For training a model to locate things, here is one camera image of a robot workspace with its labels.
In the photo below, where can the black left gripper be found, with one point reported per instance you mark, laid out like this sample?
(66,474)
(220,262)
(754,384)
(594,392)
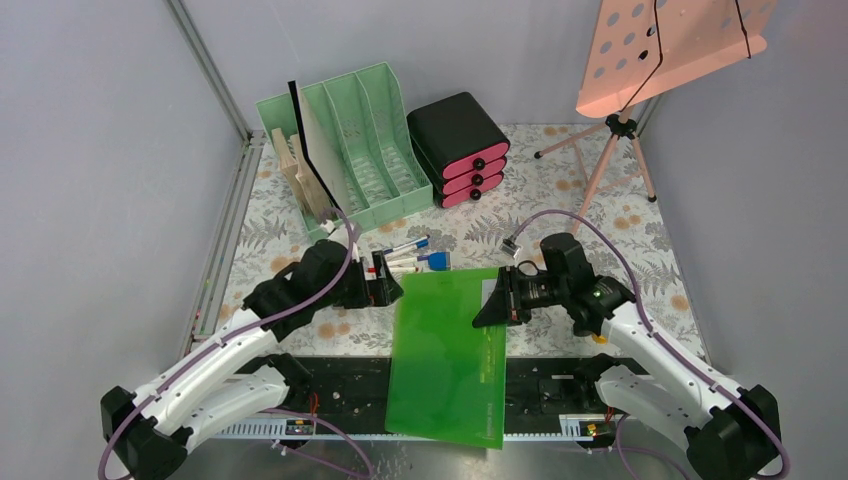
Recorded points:
(363,299)

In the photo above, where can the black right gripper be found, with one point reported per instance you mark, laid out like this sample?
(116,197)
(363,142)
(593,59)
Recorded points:
(506,306)

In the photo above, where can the blue whiteboard eraser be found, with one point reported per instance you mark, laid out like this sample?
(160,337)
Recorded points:
(439,261)

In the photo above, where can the green transparent plastic folder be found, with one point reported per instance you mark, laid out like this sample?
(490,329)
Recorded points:
(447,378)

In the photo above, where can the black pink drawer unit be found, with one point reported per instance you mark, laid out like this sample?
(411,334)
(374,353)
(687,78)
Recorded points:
(460,148)

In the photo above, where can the white AVE notebook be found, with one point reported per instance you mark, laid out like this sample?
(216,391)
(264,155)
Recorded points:
(320,155)

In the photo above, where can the green 104-storey treehouse book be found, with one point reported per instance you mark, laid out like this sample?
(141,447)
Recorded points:
(289,167)

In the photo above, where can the purple 52-storey treehouse book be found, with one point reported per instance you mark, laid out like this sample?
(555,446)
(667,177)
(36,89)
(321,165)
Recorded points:
(311,195)

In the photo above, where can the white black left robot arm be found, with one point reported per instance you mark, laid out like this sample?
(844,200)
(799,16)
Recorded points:
(238,372)

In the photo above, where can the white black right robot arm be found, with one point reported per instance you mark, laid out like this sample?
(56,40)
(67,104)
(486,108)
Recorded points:
(725,430)

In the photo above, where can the red capped marker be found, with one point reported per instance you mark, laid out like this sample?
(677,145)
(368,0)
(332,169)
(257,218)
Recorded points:
(394,270)

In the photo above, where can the white marker pen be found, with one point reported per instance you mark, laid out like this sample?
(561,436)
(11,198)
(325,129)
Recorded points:
(409,261)

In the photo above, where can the blue capped marker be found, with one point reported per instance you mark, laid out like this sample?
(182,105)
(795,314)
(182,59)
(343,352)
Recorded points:
(407,247)

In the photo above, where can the floral table mat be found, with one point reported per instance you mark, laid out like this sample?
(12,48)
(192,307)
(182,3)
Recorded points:
(625,231)

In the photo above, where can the mint green file organizer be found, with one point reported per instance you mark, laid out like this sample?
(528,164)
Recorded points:
(363,117)

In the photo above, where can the pink music stand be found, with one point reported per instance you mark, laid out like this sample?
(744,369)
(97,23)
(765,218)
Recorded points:
(642,49)

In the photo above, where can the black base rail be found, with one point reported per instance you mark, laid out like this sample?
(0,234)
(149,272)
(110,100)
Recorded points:
(547,399)

